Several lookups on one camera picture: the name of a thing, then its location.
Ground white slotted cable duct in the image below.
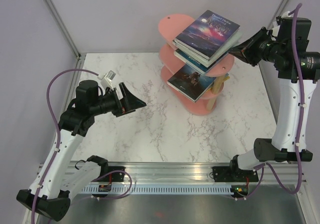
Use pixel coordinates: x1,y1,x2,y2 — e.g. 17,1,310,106
80,184,234,195

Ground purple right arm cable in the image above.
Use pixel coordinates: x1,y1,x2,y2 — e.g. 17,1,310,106
249,3,307,195

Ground left aluminium frame post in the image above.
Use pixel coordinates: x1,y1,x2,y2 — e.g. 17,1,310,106
43,0,81,60

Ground yellow book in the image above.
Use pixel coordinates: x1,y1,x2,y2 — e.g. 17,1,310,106
222,74,230,82

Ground purple Robinson Crusoe book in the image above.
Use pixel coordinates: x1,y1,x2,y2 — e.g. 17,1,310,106
174,10,240,47

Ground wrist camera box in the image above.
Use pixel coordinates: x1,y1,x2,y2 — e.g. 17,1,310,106
271,11,293,39
97,70,116,90

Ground teal underwater cover book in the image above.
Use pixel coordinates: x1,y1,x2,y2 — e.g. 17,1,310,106
173,50,235,77

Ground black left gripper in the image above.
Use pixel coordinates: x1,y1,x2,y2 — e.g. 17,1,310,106
90,82,146,117

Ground pink three-tier shelf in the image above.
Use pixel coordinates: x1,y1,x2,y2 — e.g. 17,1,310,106
158,14,232,116

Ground pale grey Great Gatsby book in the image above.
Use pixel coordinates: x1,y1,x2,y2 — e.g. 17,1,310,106
172,32,242,67

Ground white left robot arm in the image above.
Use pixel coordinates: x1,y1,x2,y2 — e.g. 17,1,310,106
16,80,146,221

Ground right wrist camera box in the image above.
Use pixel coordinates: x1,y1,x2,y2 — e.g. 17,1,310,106
271,11,293,39

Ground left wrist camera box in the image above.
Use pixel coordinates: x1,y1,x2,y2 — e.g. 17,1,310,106
97,70,116,90

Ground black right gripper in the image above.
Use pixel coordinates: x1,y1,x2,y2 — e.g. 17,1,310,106
228,26,286,67

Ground blue Wuthering Heights book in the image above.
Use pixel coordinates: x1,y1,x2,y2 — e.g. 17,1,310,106
167,64,216,102

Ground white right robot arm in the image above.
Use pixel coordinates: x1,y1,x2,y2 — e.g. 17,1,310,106
228,17,320,181

